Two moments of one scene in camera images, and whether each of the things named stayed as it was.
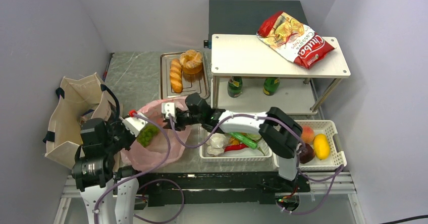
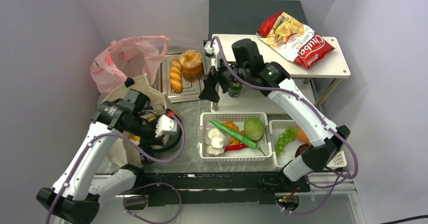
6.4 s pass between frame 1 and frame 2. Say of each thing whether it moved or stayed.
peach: stayed
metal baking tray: stayed
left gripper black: moved
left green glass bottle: stayed
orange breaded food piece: stayed
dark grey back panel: stayed
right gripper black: moved
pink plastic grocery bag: moved
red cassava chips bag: stayed
